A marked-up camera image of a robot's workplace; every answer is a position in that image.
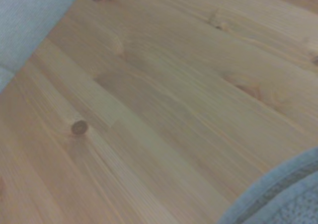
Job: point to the grey folded towel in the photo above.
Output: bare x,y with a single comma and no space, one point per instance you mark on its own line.
285,196

